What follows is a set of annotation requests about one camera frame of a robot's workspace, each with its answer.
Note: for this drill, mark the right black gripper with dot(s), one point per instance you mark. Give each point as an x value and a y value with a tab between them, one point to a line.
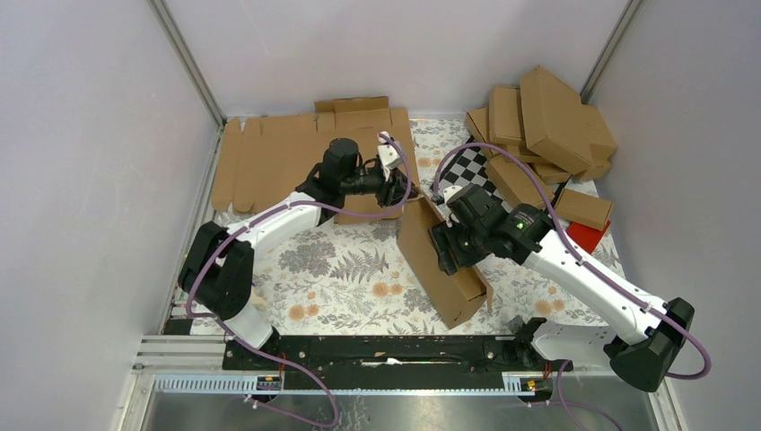
442	238

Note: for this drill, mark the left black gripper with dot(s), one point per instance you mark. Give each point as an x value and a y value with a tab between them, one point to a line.
393	190

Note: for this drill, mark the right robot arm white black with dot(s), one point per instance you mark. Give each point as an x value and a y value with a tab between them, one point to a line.
642	334

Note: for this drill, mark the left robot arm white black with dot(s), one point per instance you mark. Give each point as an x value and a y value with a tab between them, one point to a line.
217	272

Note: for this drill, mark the folded cardboard box beside red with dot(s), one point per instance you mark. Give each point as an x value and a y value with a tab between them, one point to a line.
584	209

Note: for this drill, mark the large folded cardboard box top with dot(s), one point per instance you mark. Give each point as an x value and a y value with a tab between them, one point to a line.
555	127

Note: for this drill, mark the floral patterned table mat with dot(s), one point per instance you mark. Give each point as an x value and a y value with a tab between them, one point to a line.
349	277

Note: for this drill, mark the stack of flat cardboard blanks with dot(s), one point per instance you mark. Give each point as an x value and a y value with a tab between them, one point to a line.
262	160

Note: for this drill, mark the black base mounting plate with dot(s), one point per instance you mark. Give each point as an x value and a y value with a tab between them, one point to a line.
389	363

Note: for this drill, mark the small green white object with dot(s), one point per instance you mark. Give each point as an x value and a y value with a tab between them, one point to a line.
255	299

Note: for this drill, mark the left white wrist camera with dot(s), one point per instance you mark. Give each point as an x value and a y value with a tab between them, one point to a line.
389	154

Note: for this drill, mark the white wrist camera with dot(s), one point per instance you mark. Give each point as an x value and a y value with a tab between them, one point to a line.
389	154
445	195

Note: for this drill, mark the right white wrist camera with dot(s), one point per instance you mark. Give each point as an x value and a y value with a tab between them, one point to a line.
445	195

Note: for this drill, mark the aluminium frame rail front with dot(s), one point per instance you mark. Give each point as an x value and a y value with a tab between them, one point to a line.
195	364

